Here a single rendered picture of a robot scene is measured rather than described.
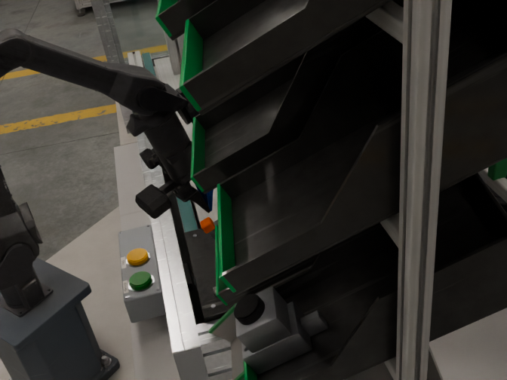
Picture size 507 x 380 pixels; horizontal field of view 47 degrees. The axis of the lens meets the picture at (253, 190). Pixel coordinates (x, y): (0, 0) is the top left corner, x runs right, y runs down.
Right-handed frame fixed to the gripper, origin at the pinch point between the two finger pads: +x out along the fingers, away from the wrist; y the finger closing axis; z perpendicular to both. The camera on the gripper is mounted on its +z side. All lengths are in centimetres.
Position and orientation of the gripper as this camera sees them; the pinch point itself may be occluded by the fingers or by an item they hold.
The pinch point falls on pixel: (201, 196)
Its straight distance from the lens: 100.1
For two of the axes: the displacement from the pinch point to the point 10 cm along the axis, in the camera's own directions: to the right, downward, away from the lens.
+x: 3.5, 7.2, 6.0
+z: -5.7, -3.4, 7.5
